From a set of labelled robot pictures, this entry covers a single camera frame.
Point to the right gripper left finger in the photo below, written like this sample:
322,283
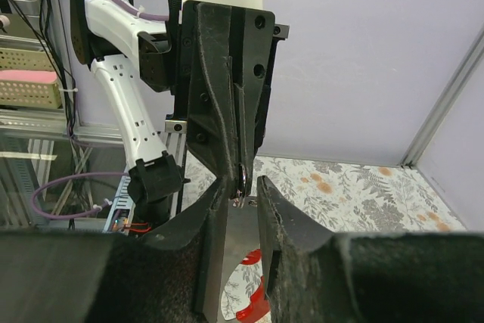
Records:
172,274

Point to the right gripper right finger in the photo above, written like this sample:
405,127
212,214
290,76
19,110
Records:
312,274

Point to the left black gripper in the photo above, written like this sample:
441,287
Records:
225,58

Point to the metal key holder red handle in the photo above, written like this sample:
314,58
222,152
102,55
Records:
242,297

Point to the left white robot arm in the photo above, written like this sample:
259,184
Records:
124,49

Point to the beige perforated storage tray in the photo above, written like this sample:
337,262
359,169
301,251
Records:
28,80

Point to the grey slotted cable duct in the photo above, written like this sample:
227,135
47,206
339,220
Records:
121,211

